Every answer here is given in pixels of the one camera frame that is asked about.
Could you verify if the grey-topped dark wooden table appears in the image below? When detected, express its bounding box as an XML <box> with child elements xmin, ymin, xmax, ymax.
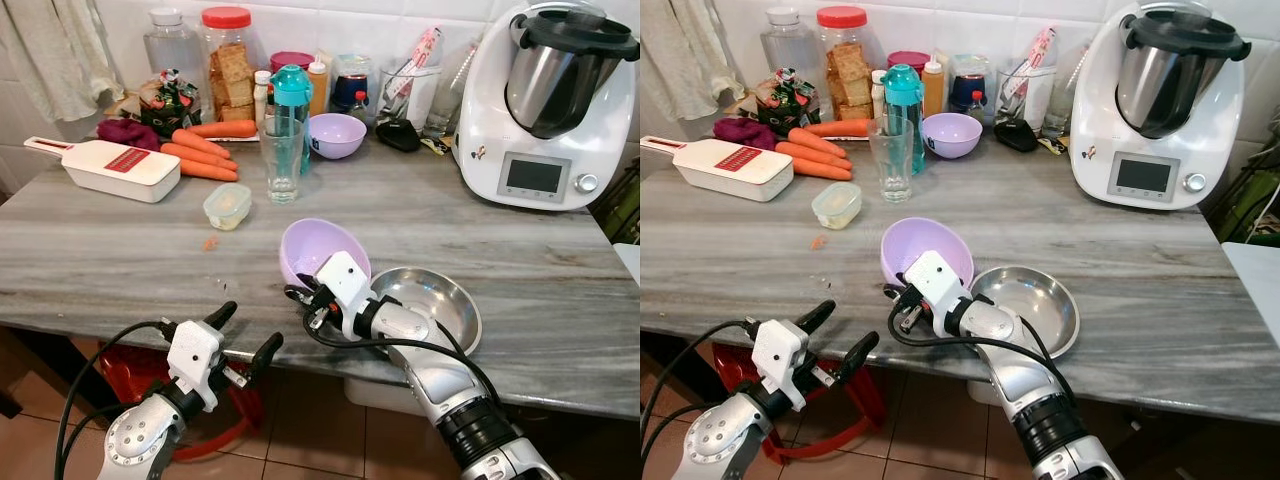
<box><xmin>640</xmin><ymin>130</ymin><xmax>1280</xmax><ymax>426</ymax></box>
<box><xmin>0</xmin><ymin>130</ymin><xmax>641</xmax><ymax>421</ymax></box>

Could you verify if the tall clear drinking glass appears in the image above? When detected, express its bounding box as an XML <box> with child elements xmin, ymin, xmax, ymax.
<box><xmin>258</xmin><ymin>113</ymin><xmax>304</xmax><ymax>206</ymax></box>
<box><xmin>868</xmin><ymin>113</ymin><xmax>914</xmax><ymax>204</ymax></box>

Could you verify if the dark blue jar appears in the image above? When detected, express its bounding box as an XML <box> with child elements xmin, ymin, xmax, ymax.
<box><xmin>948</xmin><ymin>55</ymin><xmax>993</xmax><ymax>114</ymax></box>
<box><xmin>330</xmin><ymin>55</ymin><xmax>376</xmax><ymax>114</ymax></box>

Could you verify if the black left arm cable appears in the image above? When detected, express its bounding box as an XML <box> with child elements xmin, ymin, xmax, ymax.
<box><xmin>55</xmin><ymin>318</ymin><xmax>179</xmax><ymax>480</ymax></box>
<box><xmin>60</xmin><ymin>403</ymin><xmax>136</xmax><ymax>480</ymax></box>
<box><xmin>640</xmin><ymin>318</ymin><xmax>766</xmax><ymax>471</ymax></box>
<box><xmin>648</xmin><ymin>403</ymin><xmax>721</xmax><ymax>480</ymax></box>

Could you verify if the white kitchen cooking machine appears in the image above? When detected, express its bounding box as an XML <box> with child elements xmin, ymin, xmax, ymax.
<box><xmin>1068</xmin><ymin>0</ymin><xmax>1253</xmax><ymax>211</ymax></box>
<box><xmin>455</xmin><ymin>0</ymin><xmax>641</xmax><ymax>211</ymax></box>

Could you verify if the orange sauce bottle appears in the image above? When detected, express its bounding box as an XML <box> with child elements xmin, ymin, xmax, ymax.
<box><xmin>921</xmin><ymin>58</ymin><xmax>946</xmax><ymax>116</ymax></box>
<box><xmin>306</xmin><ymin>58</ymin><xmax>331</xmax><ymax>118</ymax></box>

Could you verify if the red plastic stool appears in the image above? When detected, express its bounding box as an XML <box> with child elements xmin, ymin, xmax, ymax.
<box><xmin>95</xmin><ymin>345</ymin><xmax>266</xmax><ymax>463</ymax></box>
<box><xmin>712</xmin><ymin>343</ymin><xmax>886</xmax><ymax>463</ymax></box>

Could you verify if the clear utensil holder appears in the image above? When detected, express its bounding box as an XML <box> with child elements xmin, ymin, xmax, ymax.
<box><xmin>378</xmin><ymin>62</ymin><xmax>443</xmax><ymax>129</ymax></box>
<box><xmin>995</xmin><ymin>62</ymin><xmax>1061</xmax><ymax>129</ymax></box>

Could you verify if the clear grey-lidded plastic jar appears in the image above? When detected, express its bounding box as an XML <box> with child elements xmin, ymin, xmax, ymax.
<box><xmin>143</xmin><ymin>8</ymin><xmax>209</xmax><ymax>101</ymax></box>
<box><xmin>760</xmin><ymin>8</ymin><xmax>823</xmax><ymax>96</ymax></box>

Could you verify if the stainless steel bowl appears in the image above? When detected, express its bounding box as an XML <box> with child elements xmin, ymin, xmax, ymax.
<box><xmin>365</xmin><ymin>266</ymin><xmax>483</xmax><ymax>356</ymax></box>
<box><xmin>965</xmin><ymin>265</ymin><xmax>1081</xmax><ymax>359</ymax></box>

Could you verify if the large lilac plastic bowl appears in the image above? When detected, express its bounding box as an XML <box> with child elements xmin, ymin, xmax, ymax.
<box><xmin>880</xmin><ymin>217</ymin><xmax>976</xmax><ymax>291</ymax></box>
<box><xmin>278</xmin><ymin>217</ymin><xmax>373</xmax><ymax>293</ymax></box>

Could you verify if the pink white spatula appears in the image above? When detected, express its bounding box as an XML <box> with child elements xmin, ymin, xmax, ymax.
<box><xmin>1003</xmin><ymin>27</ymin><xmax>1059</xmax><ymax>101</ymax></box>
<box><xmin>385</xmin><ymin>27</ymin><xmax>444</xmax><ymax>101</ymax></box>

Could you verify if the white slicer box red blade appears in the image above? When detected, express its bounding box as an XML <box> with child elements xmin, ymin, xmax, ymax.
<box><xmin>24</xmin><ymin>136</ymin><xmax>183</xmax><ymax>204</ymax></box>
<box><xmin>640</xmin><ymin>135</ymin><xmax>794</xmax><ymax>204</ymax></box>

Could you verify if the white side table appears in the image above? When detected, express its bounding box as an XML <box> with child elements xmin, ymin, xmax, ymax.
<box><xmin>1222</xmin><ymin>242</ymin><xmax>1280</xmax><ymax>346</ymax></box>
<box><xmin>612</xmin><ymin>243</ymin><xmax>641</xmax><ymax>286</ymax></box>

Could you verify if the small lilac plastic bowl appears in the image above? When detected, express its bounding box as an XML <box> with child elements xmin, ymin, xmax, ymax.
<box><xmin>921</xmin><ymin>112</ymin><xmax>984</xmax><ymax>161</ymax></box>
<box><xmin>308</xmin><ymin>112</ymin><xmax>368</xmax><ymax>161</ymax></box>

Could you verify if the dark printed snack bag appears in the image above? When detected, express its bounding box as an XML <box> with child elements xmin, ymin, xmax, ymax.
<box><xmin>755</xmin><ymin>68</ymin><xmax>821</xmax><ymax>136</ymax></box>
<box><xmin>138</xmin><ymin>68</ymin><xmax>204</xmax><ymax>139</ymax></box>

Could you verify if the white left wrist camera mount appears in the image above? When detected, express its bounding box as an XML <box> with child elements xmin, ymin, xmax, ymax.
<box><xmin>165</xmin><ymin>318</ymin><xmax>229</xmax><ymax>411</ymax></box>
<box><xmin>750</xmin><ymin>318</ymin><xmax>811</xmax><ymax>411</ymax></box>

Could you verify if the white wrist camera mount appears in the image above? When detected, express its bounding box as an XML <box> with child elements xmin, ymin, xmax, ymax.
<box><xmin>905</xmin><ymin>250</ymin><xmax>973</xmax><ymax>336</ymax></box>
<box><xmin>315</xmin><ymin>250</ymin><xmax>373</xmax><ymax>336</ymax></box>
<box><xmin>165</xmin><ymin>318</ymin><xmax>229</xmax><ymax>411</ymax></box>
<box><xmin>750</xmin><ymin>318</ymin><xmax>811</xmax><ymax>411</ymax></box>

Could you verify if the small clear lidded container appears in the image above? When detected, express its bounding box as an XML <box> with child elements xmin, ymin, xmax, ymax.
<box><xmin>203</xmin><ymin>183</ymin><xmax>253</xmax><ymax>232</ymax></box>
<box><xmin>812</xmin><ymin>181</ymin><xmax>863</xmax><ymax>231</ymax></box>

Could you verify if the red-lidded cracker jar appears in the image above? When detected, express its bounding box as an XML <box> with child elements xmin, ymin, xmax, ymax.
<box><xmin>200</xmin><ymin>6</ymin><xmax>263</xmax><ymax>123</ymax></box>
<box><xmin>815</xmin><ymin>6</ymin><xmax>876</xmax><ymax>121</ymax></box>

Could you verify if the small black rounded object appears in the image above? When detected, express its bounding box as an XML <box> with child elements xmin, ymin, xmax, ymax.
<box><xmin>376</xmin><ymin>118</ymin><xmax>423</xmax><ymax>153</ymax></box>
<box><xmin>993</xmin><ymin>118</ymin><xmax>1041</xmax><ymax>153</ymax></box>

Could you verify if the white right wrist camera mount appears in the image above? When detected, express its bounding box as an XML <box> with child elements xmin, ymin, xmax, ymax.
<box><xmin>315</xmin><ymin>250</ymin><xmax>373</xmax><ymax>336</ymax></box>
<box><xmin>905</xmin><ymin>250</ymin><xmax>973</xmax><ymax>336</ymax></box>

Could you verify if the teal water bottle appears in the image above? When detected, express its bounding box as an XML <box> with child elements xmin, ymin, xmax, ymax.
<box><xmin>270</xmin><ymin>64</ymin><xmax>314</xmax><ymax>176</ymax></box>
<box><xmin>883</xmin><ymin>63</ymin><xmax>926</xmax><ymax>176</ymax></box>

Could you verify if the clear glass jug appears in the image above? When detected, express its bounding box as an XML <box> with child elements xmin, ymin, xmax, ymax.
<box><xmin>425</xmin><ymin>40</ymin><xmax>481</xmax><ymax>139</ymax></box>
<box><xmin>1040</xmin><ymin>40</ymin><xmax>1091</xmax><ymax>139</ymax></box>

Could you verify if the pale hanging towel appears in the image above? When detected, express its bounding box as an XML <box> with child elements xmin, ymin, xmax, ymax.
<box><xmin>640</xmin><ymin>0</ymin><xmax>743</xmax><ymax>123</ymax></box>
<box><xmin>0</xmin><ymin>0</ymin><xmax>126</xmax><ymax>123</ymax></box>

